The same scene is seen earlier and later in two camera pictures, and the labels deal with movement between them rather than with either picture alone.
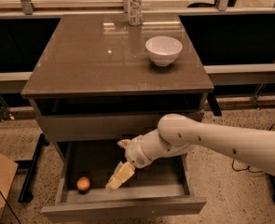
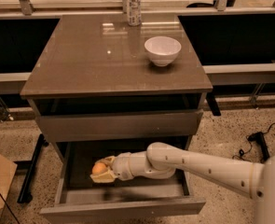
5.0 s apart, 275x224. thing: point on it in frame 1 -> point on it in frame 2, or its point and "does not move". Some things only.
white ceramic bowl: (163, 50) does not move
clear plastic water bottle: (135, 5) does not move
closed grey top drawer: (103, 127) does not move
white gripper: (135, 151) -> (122, 166)
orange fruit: (83, 183) -> (99, 168)
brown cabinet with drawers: (100, 79) does not move
